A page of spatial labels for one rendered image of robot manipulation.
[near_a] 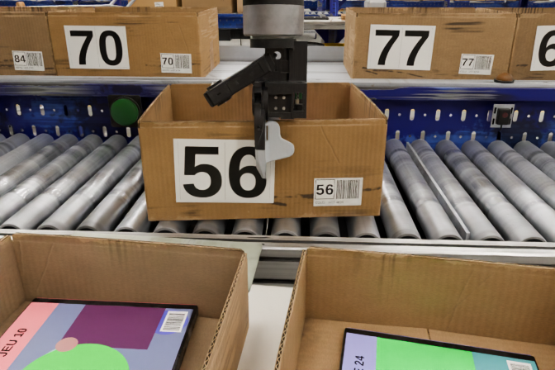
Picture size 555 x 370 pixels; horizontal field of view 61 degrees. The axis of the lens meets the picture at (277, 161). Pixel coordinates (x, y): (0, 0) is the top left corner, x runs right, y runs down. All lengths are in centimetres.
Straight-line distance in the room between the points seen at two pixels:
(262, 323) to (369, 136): 34
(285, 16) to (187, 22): 60
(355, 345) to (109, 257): 29
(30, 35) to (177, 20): 39
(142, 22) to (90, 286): 81
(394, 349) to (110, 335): 29
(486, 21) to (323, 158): 68
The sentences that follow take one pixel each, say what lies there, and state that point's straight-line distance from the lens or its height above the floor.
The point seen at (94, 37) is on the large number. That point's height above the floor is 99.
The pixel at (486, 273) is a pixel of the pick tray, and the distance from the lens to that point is 54.
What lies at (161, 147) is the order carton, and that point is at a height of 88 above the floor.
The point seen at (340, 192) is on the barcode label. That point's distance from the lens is 78.
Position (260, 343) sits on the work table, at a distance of 55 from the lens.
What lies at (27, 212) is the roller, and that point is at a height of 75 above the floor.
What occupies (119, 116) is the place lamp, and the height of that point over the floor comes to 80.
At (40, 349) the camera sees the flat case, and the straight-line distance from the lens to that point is 54.
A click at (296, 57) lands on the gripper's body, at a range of 70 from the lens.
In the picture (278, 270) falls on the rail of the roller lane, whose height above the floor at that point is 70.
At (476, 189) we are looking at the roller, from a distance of 100.
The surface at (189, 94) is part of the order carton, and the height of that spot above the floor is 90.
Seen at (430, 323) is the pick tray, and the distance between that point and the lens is 57.
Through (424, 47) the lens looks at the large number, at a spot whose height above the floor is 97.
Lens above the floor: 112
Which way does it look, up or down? 21 degrees down
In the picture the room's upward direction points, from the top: straight up
